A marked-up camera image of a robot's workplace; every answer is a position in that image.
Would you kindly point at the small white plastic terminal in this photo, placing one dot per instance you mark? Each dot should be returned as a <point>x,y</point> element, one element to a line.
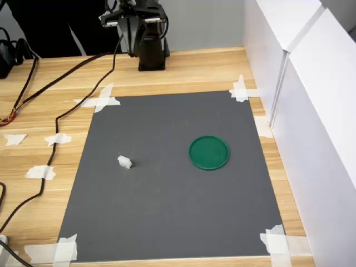
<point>124,162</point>

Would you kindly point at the round green lid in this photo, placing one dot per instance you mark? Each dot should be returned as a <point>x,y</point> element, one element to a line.
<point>209,153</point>

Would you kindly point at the white tape piece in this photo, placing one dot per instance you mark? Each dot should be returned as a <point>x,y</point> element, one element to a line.
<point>39,172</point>
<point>278,244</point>
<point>14,139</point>
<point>239,93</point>
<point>57,139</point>
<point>65,249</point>
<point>264,128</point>
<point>101,100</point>

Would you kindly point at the black power adapter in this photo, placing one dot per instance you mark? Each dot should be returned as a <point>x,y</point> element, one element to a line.
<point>5,59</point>

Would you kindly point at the white partition panel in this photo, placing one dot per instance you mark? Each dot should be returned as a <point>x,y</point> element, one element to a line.
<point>264,55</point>
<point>320,139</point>

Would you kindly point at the dark grey mat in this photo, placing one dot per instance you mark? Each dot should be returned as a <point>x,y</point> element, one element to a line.
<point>167,208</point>

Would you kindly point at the white plastic box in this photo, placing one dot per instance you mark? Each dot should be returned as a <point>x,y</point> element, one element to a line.
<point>3,250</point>

